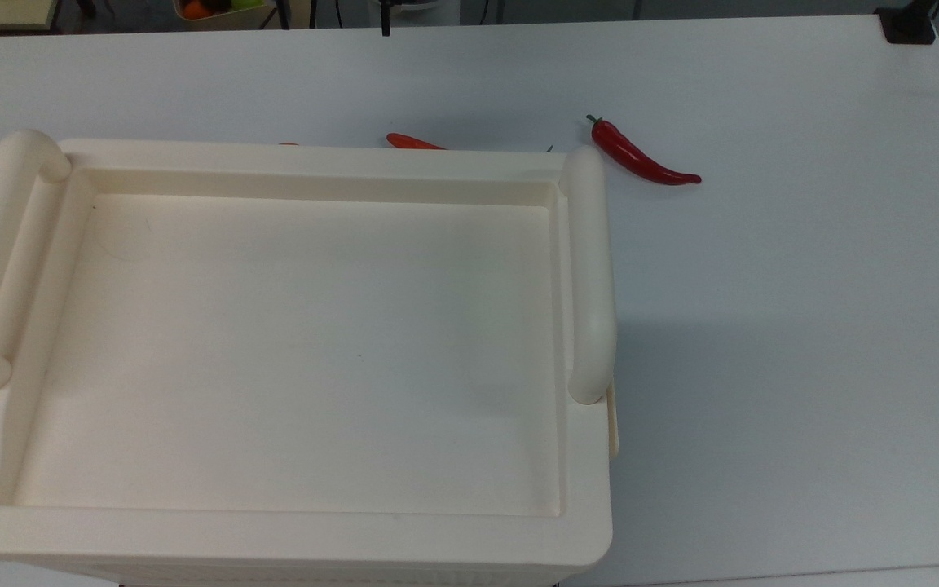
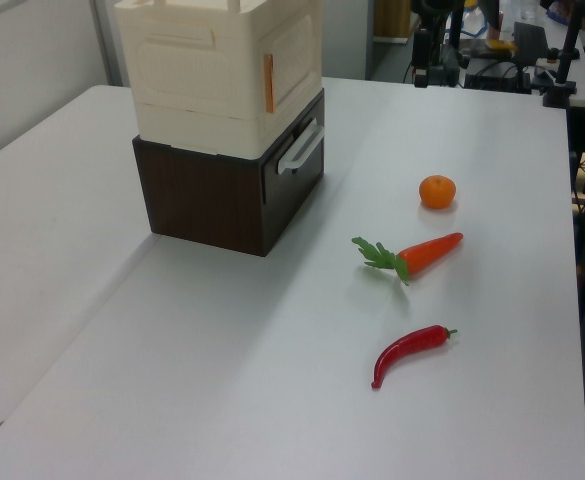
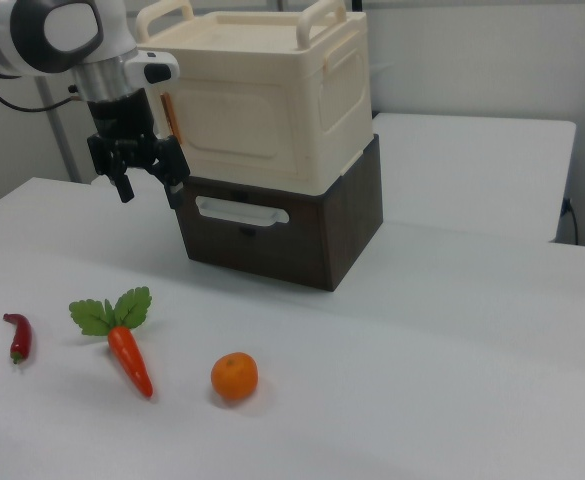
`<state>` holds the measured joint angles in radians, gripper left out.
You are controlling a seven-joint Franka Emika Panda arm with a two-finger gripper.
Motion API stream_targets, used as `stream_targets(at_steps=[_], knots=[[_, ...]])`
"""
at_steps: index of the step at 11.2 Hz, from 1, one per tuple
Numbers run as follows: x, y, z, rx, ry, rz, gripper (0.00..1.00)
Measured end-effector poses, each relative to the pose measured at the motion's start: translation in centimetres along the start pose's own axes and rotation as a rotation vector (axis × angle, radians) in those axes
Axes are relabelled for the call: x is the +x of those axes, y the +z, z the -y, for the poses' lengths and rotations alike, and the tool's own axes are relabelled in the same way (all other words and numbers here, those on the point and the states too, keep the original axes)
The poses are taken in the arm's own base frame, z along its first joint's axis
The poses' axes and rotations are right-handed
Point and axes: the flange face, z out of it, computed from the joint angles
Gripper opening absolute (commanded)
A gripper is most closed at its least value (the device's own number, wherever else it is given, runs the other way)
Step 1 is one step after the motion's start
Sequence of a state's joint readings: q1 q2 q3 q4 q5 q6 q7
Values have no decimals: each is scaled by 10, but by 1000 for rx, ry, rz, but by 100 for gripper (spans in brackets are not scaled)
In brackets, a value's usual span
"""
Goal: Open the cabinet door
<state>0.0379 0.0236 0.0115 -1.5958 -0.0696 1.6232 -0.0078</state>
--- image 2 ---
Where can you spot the orange toy mandarin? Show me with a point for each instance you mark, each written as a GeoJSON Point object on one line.
{"type": "Point", "coordinates": [437, 192]}

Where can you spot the red toy chili pepper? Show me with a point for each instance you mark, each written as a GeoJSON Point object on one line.
{"type": "Point", "coordinates": [407, 347]}

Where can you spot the cream cabinet door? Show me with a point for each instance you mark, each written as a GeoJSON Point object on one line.
{"type": "Point", "coordinates": [294, 65]}

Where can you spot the black equipment box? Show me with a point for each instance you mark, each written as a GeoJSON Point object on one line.
{"type": "Point", "coordinates": [494, 77]}

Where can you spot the cream plastic toy cabinet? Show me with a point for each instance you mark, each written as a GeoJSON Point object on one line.
{"type": "Point", "coordinates": [197, 75]}

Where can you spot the black camera stand pole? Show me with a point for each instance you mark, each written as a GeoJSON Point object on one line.
{"type": "Point", "coordinates": [568, 55]}

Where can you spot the yellow object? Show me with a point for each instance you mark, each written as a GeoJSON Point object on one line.
{"type": "Point", "coordinates": [502, 45]}

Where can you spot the tan wooden panel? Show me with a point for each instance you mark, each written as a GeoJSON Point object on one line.
{"type": "Point", "coordinates": [394, 20]}

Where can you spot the toy carrot with green leaves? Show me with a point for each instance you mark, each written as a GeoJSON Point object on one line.
{"type": "Point", "coordinates": [424, 252]}

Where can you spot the dark grey tilted panel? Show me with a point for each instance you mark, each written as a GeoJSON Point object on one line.
{"type": "Point", "coordinates": [529, 42]}

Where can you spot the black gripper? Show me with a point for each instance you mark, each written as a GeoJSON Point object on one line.
{"type": "Point", "coordinates": [436, 20]}

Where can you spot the dark brown wooden drawer box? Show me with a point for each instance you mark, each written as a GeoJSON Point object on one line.
{"type": "Point", "coordinates": [202, 200]}

